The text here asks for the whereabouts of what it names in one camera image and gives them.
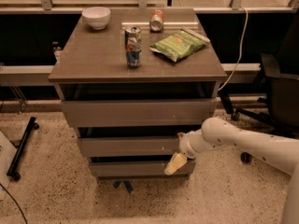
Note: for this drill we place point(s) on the black wheeled stand base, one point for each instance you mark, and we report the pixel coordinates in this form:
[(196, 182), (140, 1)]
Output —
[(12, 170)]

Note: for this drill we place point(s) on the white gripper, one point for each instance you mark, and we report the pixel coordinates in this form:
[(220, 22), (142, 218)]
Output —
[(184, 146)]

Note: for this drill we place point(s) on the white board on floor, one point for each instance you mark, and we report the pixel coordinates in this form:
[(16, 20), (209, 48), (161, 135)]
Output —
[(7, 153)]

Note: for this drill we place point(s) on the grey bottom drawer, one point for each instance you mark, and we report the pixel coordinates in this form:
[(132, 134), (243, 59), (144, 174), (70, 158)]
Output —
[(128, 169)]

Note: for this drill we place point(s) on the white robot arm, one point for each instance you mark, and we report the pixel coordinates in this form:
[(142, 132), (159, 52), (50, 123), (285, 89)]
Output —
[(278, 151)]

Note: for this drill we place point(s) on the black office chair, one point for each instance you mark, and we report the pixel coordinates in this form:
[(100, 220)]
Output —
[(280, 71)]

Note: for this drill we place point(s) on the grey drawer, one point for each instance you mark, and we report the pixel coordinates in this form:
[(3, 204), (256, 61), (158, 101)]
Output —
[(128, 146), (128, 169), (137, 112)]

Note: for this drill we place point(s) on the green chip bag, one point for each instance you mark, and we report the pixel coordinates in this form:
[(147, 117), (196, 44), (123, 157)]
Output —
[(180, 45)]

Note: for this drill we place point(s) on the grey drawer cabinet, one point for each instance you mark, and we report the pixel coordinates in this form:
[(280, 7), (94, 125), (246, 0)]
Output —
[(93, 67)]

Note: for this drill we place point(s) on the lying orange soda can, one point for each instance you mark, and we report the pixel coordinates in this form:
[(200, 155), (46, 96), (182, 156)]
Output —
[(156, 21)]

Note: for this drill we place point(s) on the white bowl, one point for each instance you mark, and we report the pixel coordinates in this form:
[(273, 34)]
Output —
[(96, 17)]

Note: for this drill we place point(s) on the grey top drawer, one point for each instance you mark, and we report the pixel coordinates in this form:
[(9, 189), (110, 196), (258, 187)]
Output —
[(137, 112)]

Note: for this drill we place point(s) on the upright blue soda can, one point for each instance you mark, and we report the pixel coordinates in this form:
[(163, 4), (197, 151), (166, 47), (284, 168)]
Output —
[(133, 44)]

